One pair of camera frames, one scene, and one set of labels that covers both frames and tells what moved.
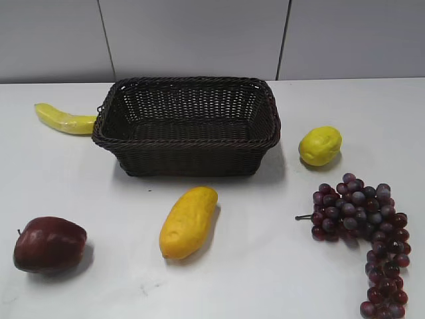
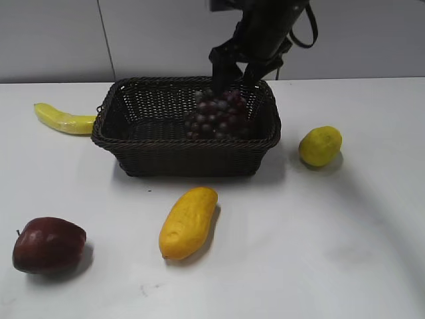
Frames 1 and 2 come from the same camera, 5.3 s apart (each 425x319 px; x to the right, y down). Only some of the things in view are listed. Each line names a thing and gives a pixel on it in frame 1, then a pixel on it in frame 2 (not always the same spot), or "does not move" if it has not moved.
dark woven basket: x=188 y=125 does not move
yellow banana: x=50 y=115 does not move
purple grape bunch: x=354 y=212 to x=224 y=116
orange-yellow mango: x=187 y=222 does not move
